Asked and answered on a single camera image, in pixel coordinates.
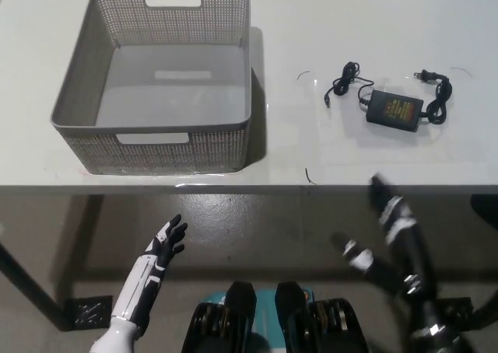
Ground grey metal table leg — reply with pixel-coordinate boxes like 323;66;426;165
0;243;75;331

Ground black table foot plate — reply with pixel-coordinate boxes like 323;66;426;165
63;295;114;327

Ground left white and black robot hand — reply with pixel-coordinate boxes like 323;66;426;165
110;213;189;329

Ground black robot body teal tops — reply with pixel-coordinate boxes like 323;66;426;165
181;281;370;353

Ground grey perforated plastic basket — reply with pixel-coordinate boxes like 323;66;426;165
49;0;261;176

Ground black power adapter with cord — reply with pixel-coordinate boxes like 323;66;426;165
324;61;452;127

